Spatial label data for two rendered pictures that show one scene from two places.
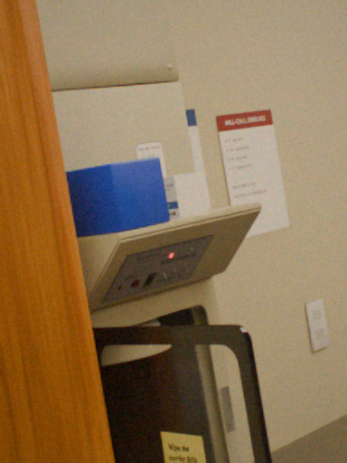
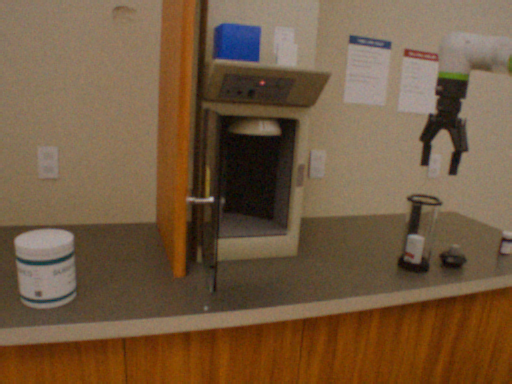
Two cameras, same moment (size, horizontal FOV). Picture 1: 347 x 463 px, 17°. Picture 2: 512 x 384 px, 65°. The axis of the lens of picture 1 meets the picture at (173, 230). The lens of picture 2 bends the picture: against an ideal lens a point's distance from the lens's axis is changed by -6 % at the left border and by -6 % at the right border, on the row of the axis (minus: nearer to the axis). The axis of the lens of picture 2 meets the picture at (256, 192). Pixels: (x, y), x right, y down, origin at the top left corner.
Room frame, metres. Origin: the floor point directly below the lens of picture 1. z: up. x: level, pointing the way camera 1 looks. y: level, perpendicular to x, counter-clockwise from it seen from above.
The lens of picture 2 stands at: (0.67, -0.56, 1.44)
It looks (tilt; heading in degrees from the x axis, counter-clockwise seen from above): 13 degrees down; 30
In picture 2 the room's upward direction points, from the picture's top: 4 degrees clockwise
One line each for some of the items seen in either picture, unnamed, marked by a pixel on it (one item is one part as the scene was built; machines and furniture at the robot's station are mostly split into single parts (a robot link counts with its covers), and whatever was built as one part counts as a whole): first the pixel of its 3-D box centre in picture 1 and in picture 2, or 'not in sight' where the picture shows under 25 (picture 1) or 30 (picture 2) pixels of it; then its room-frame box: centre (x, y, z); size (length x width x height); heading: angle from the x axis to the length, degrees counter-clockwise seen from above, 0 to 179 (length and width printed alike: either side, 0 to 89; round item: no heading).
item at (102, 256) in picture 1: (170, 255); (267, 84); (1.68, 0.01, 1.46); 0.32 x 0.12 x 0.10; 140
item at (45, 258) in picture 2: not in sight; (46, 267); (1.19, 0.29, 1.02); 0.13 x 0.13 x 0.15
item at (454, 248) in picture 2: not in sight; (453, 255); (2.09, -0.49, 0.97); 0.09 x 0.09 x 0.07
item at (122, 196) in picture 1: (114, 197); (236, 44); (1.60, 0.07, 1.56); 0.10 x 0.10 x 0.09; 50
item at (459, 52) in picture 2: not in sight; (459, 55); (2.03, -0.42, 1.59); 0.13 x 0.11 x 0.14; 105
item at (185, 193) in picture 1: (182, 195); (286, 55); (1.71, -0.02, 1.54); 0.05 x 0.05 x 0.06; 33
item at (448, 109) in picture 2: not in sight; (447, 114); (2.03, -0.41, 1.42); 0.08 x 0.07 x 0.09; 50
